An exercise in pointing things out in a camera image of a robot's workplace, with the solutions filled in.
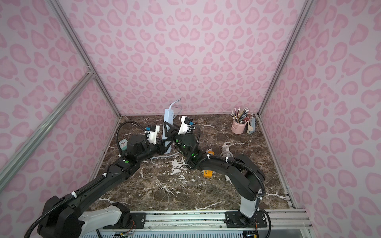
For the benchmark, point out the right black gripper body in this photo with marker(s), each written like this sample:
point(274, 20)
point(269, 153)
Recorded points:
point(178, 138)

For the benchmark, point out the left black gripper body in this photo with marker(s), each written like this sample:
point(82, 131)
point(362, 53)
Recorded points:
point(158, 143)

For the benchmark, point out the orange power strip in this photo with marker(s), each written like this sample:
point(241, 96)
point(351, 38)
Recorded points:
point(208, 173)

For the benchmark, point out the white power strip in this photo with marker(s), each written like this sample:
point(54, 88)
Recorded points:
point(225, 150)

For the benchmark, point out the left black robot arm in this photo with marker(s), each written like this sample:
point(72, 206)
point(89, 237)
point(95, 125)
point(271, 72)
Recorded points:
point(61, 216)

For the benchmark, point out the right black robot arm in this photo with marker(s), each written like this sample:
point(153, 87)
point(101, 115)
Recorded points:
point(245, 176)

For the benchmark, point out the small green alarm clock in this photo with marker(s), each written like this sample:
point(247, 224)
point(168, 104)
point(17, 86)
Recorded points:
point(123, 145)

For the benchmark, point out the pink pencil cup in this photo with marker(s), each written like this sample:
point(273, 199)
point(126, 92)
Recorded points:
point(238, 128)

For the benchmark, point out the bundle of pencils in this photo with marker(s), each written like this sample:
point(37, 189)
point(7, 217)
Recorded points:
point(242, 115)

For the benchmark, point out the blue beige pencil sharpener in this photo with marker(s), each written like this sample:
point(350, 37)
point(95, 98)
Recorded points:
point(251, 126)

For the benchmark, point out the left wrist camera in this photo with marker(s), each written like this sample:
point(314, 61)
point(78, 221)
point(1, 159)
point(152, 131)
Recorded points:
point(151, 132)

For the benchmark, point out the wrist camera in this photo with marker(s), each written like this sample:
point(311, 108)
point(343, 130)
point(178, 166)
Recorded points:
point(151, 132)
point(186, 125)

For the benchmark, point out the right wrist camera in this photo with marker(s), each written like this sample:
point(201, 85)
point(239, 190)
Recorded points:
point(186, 125)

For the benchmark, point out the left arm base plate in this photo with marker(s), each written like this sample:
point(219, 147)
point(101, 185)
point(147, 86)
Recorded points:
point(134, 220)

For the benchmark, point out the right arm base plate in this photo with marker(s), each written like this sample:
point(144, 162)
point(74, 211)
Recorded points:
point(235, 219)

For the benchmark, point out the aluminium front rail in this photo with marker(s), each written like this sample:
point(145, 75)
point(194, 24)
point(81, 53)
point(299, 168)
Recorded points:
point(195, 220)

